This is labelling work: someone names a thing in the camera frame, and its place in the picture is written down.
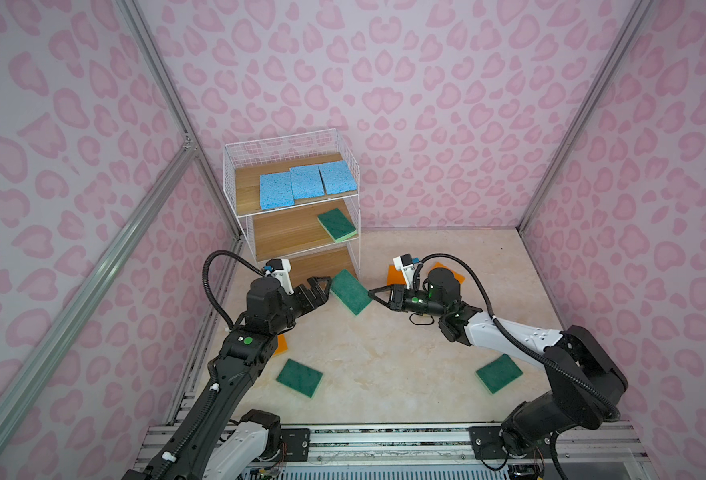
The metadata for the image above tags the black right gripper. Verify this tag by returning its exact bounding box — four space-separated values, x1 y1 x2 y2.
368 285 448 318

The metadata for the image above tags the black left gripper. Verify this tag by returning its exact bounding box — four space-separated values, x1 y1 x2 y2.
269 274 331 336

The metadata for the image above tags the green scouring pad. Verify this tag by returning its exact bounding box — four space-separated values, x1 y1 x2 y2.
276 359 323 398
331 269 371 316
475 354 523 394
317 208 357 243

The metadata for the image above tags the blue sponge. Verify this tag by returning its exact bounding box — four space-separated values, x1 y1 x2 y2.
318 160 357 195
259 172 295 210
289 165 326 201

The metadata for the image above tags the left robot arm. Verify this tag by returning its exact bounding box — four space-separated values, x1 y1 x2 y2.
123 276 332 479

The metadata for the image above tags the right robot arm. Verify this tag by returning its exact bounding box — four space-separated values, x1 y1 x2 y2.
368 268 628 458

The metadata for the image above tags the orange sponge near shelf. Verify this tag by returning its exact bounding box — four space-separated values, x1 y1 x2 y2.
386 265 406 285

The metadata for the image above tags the orange sponge far left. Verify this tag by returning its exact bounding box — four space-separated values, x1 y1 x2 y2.
274 335 288 356

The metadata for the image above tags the orange sponge far right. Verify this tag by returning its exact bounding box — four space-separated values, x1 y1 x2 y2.
430 262 466 284

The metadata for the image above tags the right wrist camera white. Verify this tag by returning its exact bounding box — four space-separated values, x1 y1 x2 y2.
393 254 420 289

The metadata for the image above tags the white wire three-tier shelf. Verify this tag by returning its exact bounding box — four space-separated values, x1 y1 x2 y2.
222 128 361 281

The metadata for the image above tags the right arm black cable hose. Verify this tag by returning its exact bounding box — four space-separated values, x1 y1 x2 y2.
415 253 621 421

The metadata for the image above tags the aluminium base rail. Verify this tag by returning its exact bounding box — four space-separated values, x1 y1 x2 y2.
133 422 660 480

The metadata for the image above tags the aluminium frame left corner post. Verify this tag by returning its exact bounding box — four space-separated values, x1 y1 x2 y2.
116 0 243 243

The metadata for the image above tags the aluminium frame corner post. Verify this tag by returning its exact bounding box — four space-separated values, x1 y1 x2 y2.
116 0 243 243
517 0 656 237

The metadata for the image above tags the aluminium diagonal frame bar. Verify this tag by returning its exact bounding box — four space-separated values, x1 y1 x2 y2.
0 147 195 455

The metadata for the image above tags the aluminium frame right corner post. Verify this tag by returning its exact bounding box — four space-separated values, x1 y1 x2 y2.
517 0 656 237

